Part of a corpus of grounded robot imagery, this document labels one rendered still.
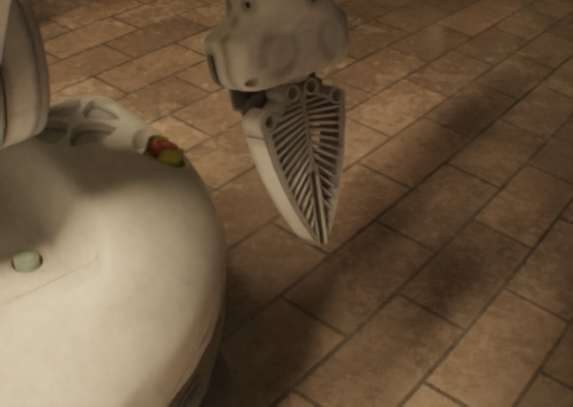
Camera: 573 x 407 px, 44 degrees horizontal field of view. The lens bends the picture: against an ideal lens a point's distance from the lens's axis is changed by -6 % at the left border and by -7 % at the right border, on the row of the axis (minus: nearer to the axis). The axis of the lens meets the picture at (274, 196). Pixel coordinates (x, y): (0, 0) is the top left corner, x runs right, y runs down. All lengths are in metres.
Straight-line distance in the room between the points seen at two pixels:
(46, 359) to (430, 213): 0.87
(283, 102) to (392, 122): 1.03
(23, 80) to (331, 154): 0.23
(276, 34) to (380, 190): 0.86
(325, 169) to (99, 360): 0.22
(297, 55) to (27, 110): 0.21
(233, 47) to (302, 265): 0.70
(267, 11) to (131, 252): 0.23
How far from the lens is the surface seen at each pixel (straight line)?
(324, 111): 0.55
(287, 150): 0.51
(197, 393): 0.68
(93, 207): 0.64
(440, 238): 1.24
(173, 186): 0.68
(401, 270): 1.16
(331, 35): 0.51
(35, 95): 0.56
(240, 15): 0.49
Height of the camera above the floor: 0.75
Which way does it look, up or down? 36 degrees down
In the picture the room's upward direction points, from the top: 4 degrees clockwise
